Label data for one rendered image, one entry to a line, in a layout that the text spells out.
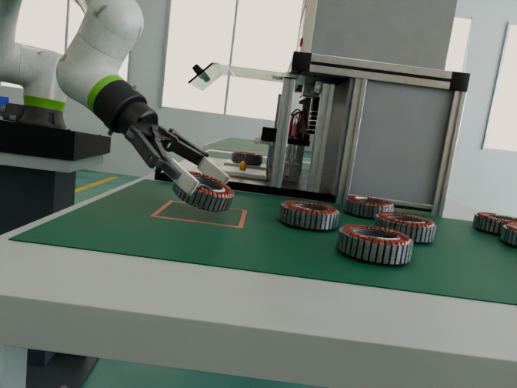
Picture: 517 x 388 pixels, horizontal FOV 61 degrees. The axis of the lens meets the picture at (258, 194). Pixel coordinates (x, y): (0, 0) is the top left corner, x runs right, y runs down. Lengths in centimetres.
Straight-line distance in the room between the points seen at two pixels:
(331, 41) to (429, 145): 38
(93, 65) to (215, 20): 535
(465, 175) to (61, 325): 641
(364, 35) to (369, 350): 99
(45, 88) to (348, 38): 95
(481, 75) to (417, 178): 555
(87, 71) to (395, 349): 75
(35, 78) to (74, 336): 124
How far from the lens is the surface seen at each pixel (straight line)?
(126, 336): 44
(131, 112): 88
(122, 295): 46
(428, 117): 122
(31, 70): 160
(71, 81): 96
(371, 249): 65
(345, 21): 129
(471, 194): 676
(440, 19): 136
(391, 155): 119
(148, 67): 633
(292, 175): 133
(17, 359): 57
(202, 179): 86
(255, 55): 614
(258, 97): 608
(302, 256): 64
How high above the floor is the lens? 93
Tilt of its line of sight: 9 degrees down
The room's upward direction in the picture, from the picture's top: 7 degrees clockwise
